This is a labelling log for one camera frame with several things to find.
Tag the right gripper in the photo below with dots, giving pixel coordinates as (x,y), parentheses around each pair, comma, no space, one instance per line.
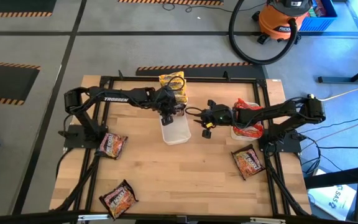
(219,115)

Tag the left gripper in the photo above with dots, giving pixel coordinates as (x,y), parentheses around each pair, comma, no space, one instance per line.
(166,101)

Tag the yellow Maruchan ramen packet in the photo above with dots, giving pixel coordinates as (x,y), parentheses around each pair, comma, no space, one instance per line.
(166,77)
(182,98)

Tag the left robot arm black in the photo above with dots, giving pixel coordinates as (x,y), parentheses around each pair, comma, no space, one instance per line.
(117,99)

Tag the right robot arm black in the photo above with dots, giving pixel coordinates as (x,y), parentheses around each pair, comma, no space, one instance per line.
(278,110)

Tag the black hazard-striped floor mat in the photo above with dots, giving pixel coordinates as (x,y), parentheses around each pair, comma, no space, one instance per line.
(11,6)
(166,2)
(5,82)
(204,73)

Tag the orange shop vacuum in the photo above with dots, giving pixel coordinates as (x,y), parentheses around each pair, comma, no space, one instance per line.
(275,21)

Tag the black metal desk leg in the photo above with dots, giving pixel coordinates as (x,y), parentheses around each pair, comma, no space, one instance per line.
(337,80)
(337,179)

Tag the blue plastic crate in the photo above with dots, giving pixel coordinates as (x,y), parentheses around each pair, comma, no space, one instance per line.
(319,24)

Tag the white printed paper bag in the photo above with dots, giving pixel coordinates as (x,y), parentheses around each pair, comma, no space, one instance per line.
(331,199)

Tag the black rig crossbar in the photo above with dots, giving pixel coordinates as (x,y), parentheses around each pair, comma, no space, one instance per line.
(26,219)

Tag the black metal table frame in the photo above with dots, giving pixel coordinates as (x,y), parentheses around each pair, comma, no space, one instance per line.
(204,80)

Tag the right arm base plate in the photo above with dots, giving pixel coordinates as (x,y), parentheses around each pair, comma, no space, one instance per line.
(291,146)

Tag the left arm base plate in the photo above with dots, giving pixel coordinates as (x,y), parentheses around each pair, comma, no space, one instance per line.
(71,141)

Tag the silver metal bracket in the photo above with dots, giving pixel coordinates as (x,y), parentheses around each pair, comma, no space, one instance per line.
(266,220)
(92,217)

